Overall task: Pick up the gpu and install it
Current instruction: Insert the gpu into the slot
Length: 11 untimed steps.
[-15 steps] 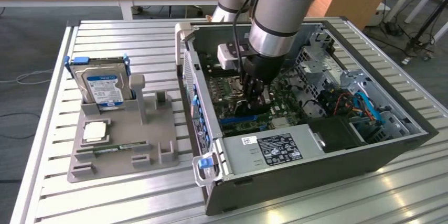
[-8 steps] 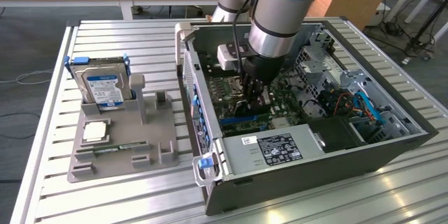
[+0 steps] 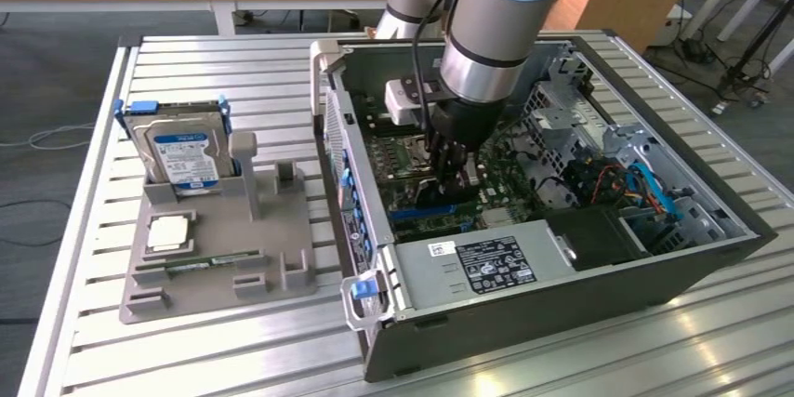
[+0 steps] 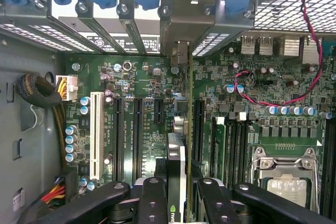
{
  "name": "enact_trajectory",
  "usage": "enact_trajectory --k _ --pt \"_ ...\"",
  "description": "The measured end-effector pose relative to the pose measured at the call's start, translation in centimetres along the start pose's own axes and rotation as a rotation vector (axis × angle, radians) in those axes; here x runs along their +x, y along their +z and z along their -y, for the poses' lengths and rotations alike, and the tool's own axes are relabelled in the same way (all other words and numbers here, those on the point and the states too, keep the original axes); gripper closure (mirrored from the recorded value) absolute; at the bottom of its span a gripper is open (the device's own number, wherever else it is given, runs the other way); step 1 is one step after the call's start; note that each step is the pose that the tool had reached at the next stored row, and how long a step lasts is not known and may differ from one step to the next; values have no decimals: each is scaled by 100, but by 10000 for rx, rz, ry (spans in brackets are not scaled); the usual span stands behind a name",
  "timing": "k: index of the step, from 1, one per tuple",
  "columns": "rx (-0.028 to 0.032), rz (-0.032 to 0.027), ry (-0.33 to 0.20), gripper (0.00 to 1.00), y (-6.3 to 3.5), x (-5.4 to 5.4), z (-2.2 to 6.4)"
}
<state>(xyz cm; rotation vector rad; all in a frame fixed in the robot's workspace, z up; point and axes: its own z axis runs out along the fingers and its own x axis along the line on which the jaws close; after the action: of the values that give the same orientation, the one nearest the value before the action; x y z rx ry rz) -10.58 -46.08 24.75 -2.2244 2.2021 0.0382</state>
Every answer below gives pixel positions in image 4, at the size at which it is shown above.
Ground black RAM slot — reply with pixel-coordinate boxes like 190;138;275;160
320;119;336;221
227;119;238;183
237;112;247;184

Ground silver CPU in socket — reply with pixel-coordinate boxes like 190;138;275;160
248;145;321;216

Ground CPU with smeared lid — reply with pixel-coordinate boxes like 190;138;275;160
266;177;308;208

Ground white expansion slot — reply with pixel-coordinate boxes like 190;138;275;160
89;91;104;180

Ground green motherboard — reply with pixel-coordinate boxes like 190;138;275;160
61;34;336;221

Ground white power connector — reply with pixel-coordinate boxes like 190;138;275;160
55;74;79;102

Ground black PC case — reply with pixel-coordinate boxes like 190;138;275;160
0;0;336;224

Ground red yellow power wires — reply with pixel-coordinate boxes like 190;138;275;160
39;175;79;206

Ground braided power cable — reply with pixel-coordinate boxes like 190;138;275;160
15;73;67;175

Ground red black twisted wire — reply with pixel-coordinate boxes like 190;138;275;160
233;0;324;107

